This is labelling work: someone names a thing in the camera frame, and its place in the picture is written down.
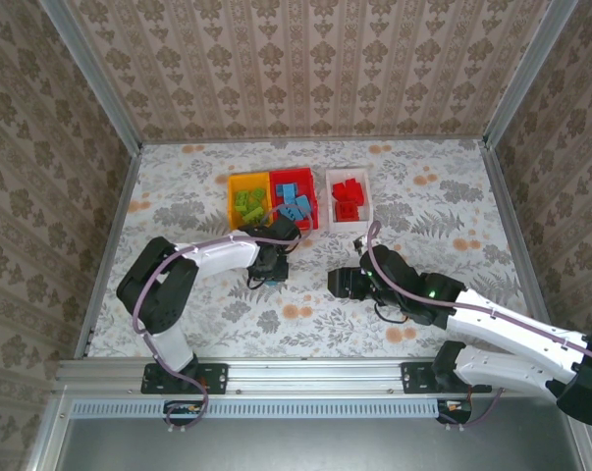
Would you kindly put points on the red plastic container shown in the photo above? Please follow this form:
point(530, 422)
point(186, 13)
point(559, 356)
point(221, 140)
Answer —
point(305, 179)

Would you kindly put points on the white plastic container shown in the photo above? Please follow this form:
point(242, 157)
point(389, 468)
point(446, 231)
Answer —
point(349, 226)

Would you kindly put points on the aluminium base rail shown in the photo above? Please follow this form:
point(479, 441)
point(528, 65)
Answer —
point(315, 375)

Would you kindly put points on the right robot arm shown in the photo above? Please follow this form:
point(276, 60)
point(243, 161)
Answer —
point(511, 319)

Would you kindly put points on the aluminium back rail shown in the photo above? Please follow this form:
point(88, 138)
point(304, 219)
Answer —
point(310, 139)

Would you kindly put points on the grey metal panel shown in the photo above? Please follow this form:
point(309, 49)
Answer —
point(300, 446)

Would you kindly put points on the aluminium frame post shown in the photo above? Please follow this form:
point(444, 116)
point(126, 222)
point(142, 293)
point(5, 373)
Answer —
point(525, 73)
point(95, 73)

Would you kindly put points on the small blue lego brick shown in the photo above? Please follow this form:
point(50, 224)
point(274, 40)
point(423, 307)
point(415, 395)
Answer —
point(274, 283)

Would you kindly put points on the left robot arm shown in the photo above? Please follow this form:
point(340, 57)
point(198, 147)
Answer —
point(217, 255)

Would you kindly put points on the yellow plastic container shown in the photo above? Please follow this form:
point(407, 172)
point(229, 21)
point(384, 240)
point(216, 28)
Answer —
point(236, 184)

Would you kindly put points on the aluminium side rail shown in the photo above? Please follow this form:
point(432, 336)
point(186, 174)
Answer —
point(511, 221)
point(121, 206)

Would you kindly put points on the floral patterned table cover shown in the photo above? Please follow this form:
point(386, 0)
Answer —
point(300, 338)

